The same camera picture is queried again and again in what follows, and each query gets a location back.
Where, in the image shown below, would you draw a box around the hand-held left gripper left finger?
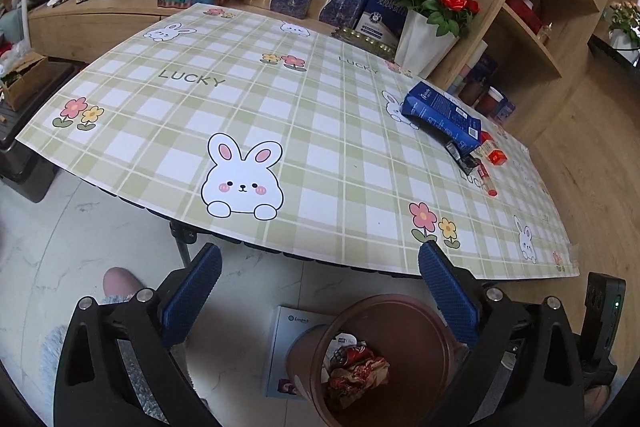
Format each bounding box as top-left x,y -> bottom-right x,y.
52,243 -> 223,427

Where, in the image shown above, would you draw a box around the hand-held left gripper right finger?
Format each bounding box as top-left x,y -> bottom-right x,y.
417,241 -> 586,427

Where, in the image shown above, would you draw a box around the brown plastic bin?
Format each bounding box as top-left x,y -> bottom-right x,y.
287,294 -> 458,427

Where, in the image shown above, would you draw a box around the crushed red soda can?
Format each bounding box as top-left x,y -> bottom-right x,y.
332,341 -> 372,367

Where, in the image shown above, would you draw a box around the pile of brown snack wrappers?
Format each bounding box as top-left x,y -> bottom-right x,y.
327,354 -> 391,408

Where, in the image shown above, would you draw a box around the dark blue cardboard box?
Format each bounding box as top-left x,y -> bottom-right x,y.
401,81 -> 482,156

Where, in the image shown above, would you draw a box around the person's right hand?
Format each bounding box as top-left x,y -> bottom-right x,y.
582,384 -> 612,415

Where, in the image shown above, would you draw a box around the black metal table leg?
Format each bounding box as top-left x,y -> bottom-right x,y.
167,219 -> 211,269

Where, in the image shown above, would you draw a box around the white booklet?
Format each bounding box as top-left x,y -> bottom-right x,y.
264,305 -> 342,400

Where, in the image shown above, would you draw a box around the red tube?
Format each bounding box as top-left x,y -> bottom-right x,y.
475,164 -> 498,198

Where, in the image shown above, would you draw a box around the small black pack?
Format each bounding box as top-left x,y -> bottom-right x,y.
445,139 -> 483,172

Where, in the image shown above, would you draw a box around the red cigarette pack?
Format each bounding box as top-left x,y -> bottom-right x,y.
472,132 -> 508,166

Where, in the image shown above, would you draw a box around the small blue box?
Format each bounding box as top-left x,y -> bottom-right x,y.
496,94 -> 517,126

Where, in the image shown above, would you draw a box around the red cup with white lid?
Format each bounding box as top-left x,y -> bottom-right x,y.
480,87 -> 506,118

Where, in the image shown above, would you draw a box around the brown cup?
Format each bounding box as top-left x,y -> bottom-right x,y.
460,82 -> 485,108

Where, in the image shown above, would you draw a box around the green plaid bunny tablecloth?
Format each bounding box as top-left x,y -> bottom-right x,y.
14,2 -> 583,280

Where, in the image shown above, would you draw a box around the black stool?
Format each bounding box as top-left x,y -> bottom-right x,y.
0,57 -> 83,204

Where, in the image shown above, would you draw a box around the stack of pastel paper cups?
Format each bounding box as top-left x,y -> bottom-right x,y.
452,42 -> 489,98

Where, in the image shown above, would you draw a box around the white angular vase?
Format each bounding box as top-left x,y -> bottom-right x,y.
394,9 -> 461,78

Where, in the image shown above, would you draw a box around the gold foil capsule tray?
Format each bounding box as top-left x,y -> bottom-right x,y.
332,27 -> 398,58

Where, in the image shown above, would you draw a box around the blue and white box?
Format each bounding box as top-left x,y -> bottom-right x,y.
357,0 -> 407,46

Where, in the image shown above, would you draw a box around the wooden shelf unit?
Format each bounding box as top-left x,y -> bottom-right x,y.
435,0 -> 633,148

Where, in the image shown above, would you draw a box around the wooden sideboard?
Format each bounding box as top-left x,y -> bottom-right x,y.
27,0 -> 351,58

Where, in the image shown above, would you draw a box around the pink flowers in white vase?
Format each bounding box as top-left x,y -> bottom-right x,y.
606,1 -> 640,58

